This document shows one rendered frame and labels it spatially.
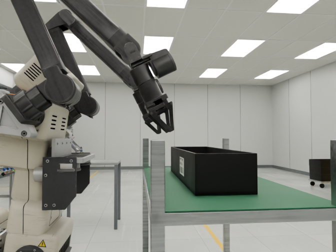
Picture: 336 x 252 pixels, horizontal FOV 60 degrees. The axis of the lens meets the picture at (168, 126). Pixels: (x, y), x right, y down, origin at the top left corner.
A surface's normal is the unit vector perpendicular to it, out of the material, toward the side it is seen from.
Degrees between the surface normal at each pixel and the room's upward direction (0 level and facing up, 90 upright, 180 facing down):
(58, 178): 90
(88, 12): 92
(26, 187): 90
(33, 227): 90
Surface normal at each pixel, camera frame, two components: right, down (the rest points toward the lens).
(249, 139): 0.11, -0.04
